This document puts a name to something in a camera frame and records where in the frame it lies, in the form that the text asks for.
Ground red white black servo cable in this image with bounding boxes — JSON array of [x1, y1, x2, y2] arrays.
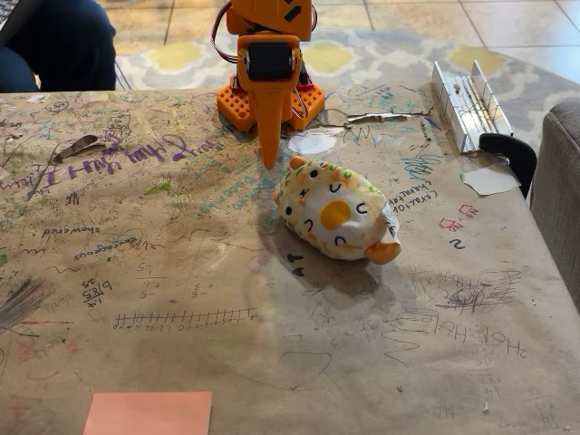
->
[[209, 7, 239, 65]]

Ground pink sticky note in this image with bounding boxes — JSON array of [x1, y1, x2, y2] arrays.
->
[[82, 391, 213, 435]]

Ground orange robot arm with base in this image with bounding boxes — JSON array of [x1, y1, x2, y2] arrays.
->
[[210, 0, 326, 133]]

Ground person in blue jeans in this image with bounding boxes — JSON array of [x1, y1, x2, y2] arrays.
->
[[0, 0, 119, 93]]

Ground white torn paper patch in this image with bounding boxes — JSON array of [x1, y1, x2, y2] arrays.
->
[[286, 128, 340, 156]]

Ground scribbled brown paper table cover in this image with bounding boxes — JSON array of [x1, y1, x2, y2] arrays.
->
[[0, 83, 580, 435]]

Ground laptop corner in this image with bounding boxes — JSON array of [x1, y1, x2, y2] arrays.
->
[[0, 0, 20, 31]]

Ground black clamp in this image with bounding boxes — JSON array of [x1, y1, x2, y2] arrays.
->
[[478, 132, 538, 199]]

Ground grey yellow patterned rug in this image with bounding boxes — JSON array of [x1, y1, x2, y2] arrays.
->
[[114, 28, 580, 142]]

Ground white orange cat plush toy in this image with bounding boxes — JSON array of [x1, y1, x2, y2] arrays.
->
[[272, 155, 402, 264]]

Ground aluminium miter box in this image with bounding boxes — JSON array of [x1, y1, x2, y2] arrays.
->
[[430, 60, 515, 156]]

